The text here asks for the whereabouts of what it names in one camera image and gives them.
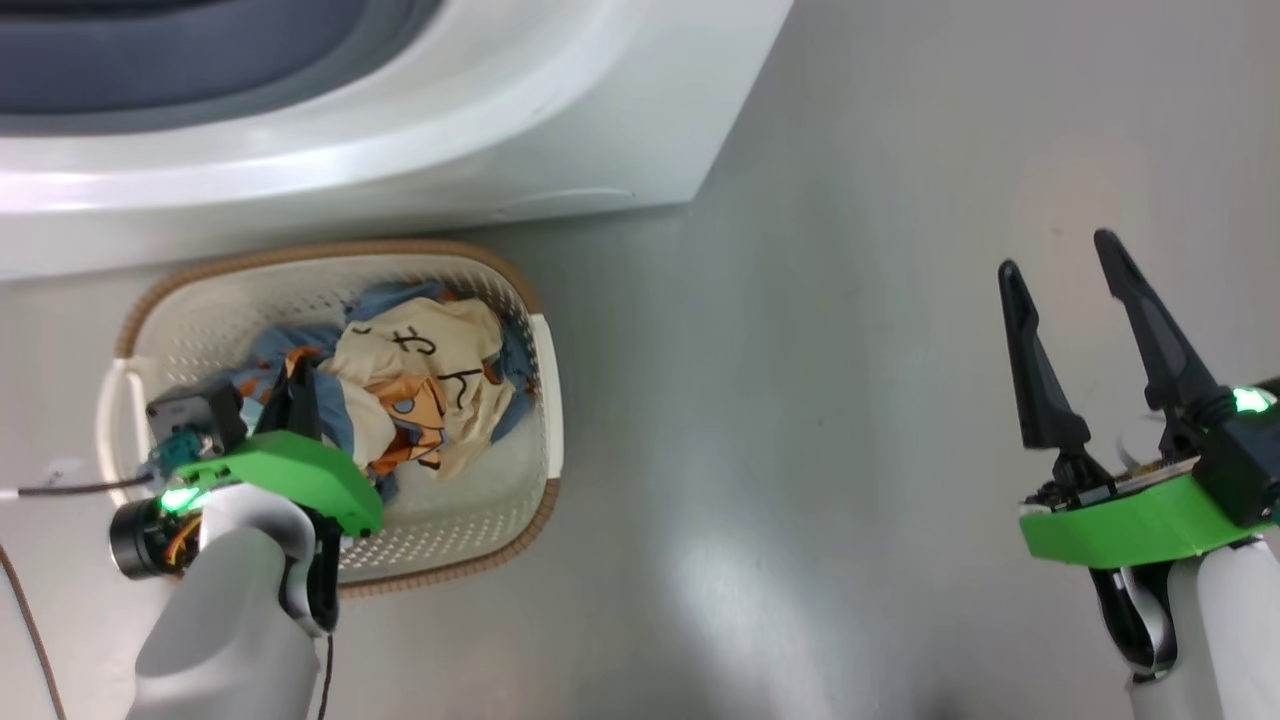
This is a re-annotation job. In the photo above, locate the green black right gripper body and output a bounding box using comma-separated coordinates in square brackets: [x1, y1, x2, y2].
[1018, 378, 1280, 572]

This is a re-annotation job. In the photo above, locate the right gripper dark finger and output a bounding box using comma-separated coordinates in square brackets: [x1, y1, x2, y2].
[998, 260, 1093, 452]
[1093, 229, 1227, 422]

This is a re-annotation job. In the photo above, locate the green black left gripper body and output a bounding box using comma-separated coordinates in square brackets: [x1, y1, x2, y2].
[108, 430, 385, 583]

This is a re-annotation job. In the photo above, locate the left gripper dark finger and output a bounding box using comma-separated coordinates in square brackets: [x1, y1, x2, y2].
[255, 370, 296, 439]
[293, 355, 324, 442]

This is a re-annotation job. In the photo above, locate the blue bear print garment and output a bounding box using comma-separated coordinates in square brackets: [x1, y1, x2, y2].
[225, 280, 538, 501]

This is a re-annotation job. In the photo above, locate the blue and cream garment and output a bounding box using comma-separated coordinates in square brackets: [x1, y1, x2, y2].
[318, 295, 516, 481]

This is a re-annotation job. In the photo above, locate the cream perforated laundry basket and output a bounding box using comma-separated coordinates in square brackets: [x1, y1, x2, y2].
[95, 238, 564, 599]

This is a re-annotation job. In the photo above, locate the white front-load washing machine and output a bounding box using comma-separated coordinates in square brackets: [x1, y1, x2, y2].
[0, 0, 796, 281]

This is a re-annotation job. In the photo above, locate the teal left cable connector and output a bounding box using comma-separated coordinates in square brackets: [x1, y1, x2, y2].
[150, 435, 216, 477]

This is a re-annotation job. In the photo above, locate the dark left camera cable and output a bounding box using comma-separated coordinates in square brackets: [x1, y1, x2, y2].
[0, 476, 161, 720]

